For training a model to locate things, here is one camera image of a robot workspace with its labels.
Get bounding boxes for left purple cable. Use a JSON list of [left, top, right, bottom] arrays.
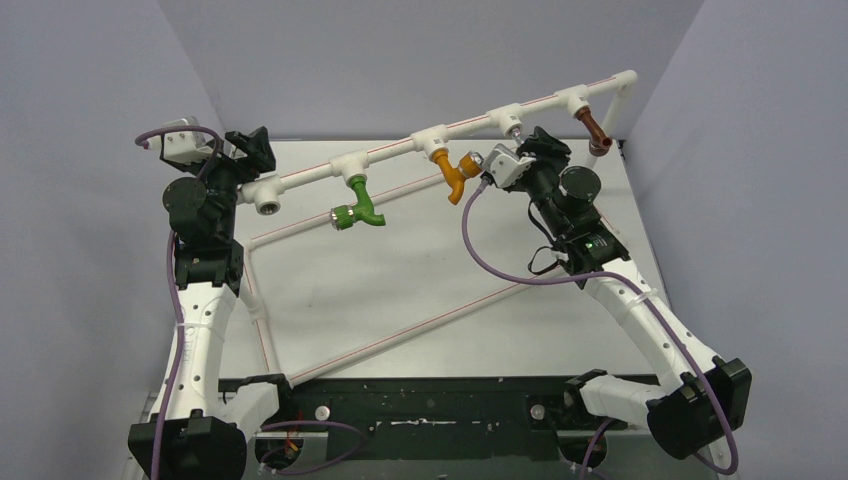
[[135, 125, 228, 480]]

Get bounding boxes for orange plastic faucet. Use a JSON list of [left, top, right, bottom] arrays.
[[430, 149, 483, 205]]

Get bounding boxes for white PVC pipe frame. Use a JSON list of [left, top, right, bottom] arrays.
[[224, 70, 637, 383]]

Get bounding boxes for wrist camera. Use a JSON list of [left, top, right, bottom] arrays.
[[481, 144, 536, 189], [143, 116, 220, 166]]

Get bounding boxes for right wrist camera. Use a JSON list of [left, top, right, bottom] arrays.
[[481, 144, 536, 189]]

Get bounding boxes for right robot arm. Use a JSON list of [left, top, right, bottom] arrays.
[[508, 128, 752, 471]]

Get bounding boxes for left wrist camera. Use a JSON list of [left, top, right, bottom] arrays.
[[143, 116, 220, 166]]

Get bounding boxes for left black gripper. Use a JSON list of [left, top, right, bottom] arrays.
[[169, 132, 276, 237]]

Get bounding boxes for purple cable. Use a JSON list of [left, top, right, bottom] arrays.
[[135, 125, 228, 480], [460, 178, 741, 477]]

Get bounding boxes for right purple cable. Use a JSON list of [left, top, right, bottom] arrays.
[[460, 178, 741, 477]]

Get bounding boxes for chrome metal faucet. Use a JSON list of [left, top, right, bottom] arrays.
[[508, 127, 524, 147]]

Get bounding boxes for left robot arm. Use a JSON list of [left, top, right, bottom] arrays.
[[128, 123, 297, 479]]

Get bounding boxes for green plastic faucet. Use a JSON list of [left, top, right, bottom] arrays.
[[330, 174, 386, 231]]

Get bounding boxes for brown plastic faucet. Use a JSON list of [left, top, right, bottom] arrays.
[[574, 106, 613, 157]]

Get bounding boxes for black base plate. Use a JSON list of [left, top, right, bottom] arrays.
[[247, 376, 673, 474]]

